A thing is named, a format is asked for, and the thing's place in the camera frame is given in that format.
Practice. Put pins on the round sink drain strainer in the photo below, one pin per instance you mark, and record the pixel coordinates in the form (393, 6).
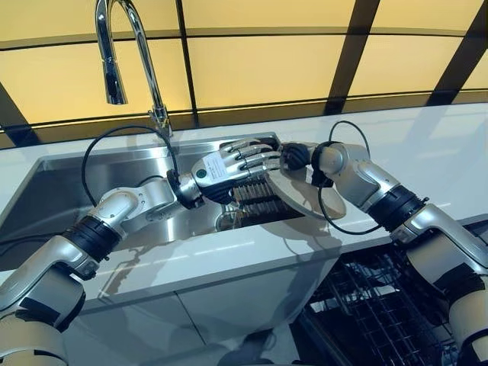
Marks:
(226, 221)

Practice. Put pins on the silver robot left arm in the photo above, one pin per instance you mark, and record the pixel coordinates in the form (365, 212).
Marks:
(114, 206)

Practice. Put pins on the black built-in dishwasher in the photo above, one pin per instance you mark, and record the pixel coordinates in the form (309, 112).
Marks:
(324, 328)

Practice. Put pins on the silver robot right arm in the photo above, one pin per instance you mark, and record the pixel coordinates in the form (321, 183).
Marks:
(358, 171)

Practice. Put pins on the chrome pull-down faucet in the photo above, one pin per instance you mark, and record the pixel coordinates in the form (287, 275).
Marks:
(146, 68)

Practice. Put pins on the stainless steel sink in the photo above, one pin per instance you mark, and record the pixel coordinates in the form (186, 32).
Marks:
(76, 179)

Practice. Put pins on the small cream plate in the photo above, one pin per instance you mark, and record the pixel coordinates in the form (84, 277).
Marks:
(305, 190)

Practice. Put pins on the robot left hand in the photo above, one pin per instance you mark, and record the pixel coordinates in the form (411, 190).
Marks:
(225, 167)

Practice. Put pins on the black sink dish rack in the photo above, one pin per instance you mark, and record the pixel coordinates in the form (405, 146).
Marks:
(259, 198)

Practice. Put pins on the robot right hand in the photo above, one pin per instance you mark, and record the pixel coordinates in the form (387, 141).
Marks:
(297, 154)

